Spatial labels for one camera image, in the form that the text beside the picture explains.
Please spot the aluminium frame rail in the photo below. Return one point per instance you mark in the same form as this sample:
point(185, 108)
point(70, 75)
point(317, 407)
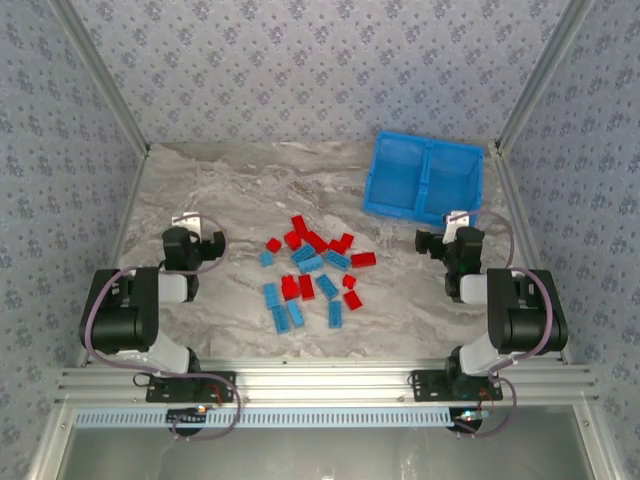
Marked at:
point(325, 385)

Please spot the aluminium frame post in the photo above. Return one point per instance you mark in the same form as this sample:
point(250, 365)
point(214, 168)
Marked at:
point(104, 75)
point(540, 75)

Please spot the small blue lego brick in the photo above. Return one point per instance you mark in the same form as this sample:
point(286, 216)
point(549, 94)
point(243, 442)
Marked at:
point(266, 258)

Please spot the aluminium frame leg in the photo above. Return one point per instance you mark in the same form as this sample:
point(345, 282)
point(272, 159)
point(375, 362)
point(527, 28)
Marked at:
point(50, 445)
point(595, 445)

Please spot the aluminium side rail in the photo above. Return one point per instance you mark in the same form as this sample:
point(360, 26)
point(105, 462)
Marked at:
point(513, 190)
point(120, 225)

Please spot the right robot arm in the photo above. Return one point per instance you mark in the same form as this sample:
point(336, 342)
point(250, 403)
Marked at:
point(525, 315)

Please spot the small red lego brick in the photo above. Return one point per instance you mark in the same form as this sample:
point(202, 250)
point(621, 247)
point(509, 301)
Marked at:
point(273, 244)
point(349, 281)

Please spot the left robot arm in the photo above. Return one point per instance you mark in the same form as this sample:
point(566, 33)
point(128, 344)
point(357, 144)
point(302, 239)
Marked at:
point(120, 315)

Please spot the blue two-compartment plastic bin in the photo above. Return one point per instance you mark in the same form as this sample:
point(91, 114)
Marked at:
point(395, 170)

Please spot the small board with light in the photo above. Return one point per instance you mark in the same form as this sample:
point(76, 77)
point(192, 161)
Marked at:
point(187, 416)
point(467, 419)

